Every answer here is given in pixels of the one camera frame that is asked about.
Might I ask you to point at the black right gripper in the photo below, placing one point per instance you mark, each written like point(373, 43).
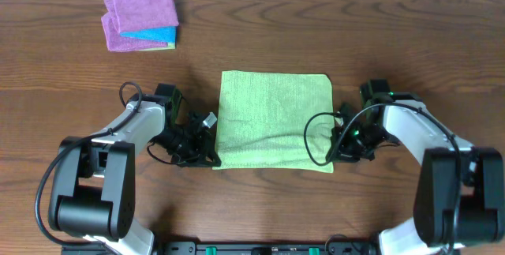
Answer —
point(343, 154)

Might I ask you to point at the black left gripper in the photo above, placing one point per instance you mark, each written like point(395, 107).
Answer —
point(204, 142)

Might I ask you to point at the green microfiber cloth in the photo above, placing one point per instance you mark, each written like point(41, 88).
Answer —
point(274, 120)

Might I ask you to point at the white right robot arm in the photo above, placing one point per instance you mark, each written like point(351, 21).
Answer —
point(460, 192)

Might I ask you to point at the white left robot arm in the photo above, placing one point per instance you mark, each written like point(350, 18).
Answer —
point(86, 199)

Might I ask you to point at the light green bottom cloth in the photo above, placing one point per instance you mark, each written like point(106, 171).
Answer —
point(168, 46)

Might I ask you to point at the blue folded cloth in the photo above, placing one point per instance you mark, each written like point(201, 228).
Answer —
point(166, 34)

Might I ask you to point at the lower purple folded cloth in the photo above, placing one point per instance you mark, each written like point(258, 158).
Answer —
point(117, 43)

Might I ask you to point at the purple folded cloth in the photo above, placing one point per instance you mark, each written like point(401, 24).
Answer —
point(117, 43)
point(137, 15)

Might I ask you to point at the top purple folded cloth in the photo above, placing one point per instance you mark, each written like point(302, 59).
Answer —
point(137, 15)

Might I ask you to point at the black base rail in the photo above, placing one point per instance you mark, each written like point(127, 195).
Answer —
point(344, 247)

